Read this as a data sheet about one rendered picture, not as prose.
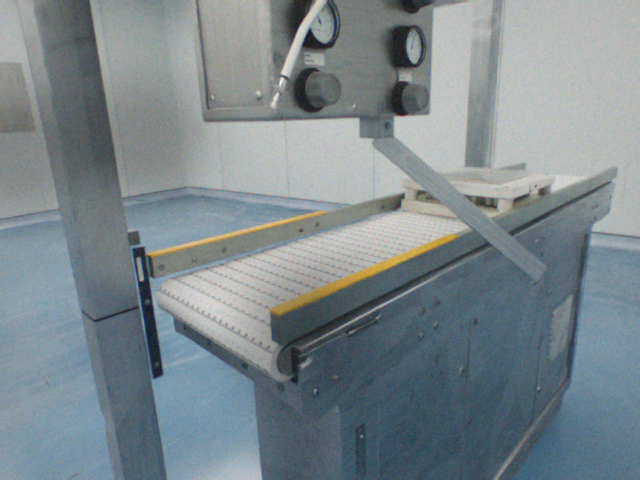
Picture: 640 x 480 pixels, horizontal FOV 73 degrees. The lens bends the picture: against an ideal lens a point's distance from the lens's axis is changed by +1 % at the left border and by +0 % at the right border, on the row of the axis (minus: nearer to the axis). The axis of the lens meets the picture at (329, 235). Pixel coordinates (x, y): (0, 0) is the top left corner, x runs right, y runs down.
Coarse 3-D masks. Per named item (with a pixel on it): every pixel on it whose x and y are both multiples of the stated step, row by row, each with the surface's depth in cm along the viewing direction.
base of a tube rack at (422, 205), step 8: (408, 200) 96; (416, 200) 96; (424, 200) 96; (432, 200) 95; (520, 200) 92; (528, 200) 92; (408, 208) 96; (416, 208) 95; (424, 208) 93; (432, 208) 92; (440, 208) 91; (480, 208) 86; (488, 208) 86; (496, 208) 85; (448, 216) 90; (456, 216) 89
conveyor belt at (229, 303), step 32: (352, 224) 87; (384, 224) 86; (416, 224) 86; (448, 224) 85; (256, 256) 69; (288, 256) 68; (320, 256) 68; (352, 256) 67; (384, 256) 67; (160, 288) 59; (192, 288) 57; (224, 288) 56; (256, 288) 56; (288, 288) 56; (192, 320) 53; (224, 320) 49; (256, 320) 47; (256, 352) 44
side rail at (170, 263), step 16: (400, 192) 100; (336, 208) 85; (352, 208) 87; (368, 208) 91; (384, 208) 95; (288, 224) 75; (304, 224) 78; (320, 224) 81; (336, 224) 84; (224, 240) 66; (240, 240) 68; (256, 240) 71; (272, 240) 73; (288, 240) 76; (160, 256) 59; (176, 256) 61; (192, 256) 63; (208, 256) 65; (224, 256) 67; (160, 272) 60
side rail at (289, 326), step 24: (552, 192) 94; (576, 192) 103; (504, 216) 75; (528, 216) 83; (456, 240) 63; (480, 240) 69; (408, 264) 55; (432, 264) 59; (360, 288) 48; (384, 288) 52; (288, 312) 41; (312, 312) 43; (336, 312) 46; (288, 336) 41
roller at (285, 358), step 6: (294, 342) 45; (282, 348) 44; (288, 348) 43; (282, 354) 43; (288, 354) 43; (294, 354) 44; (282, 360) 43; (288, 360) 44; (294, 360) 44; (282, 366) 43; (288, 366) 44; (294, 366) 44; (282, 372) 44; (288, 372) 44; (294, 372) 44
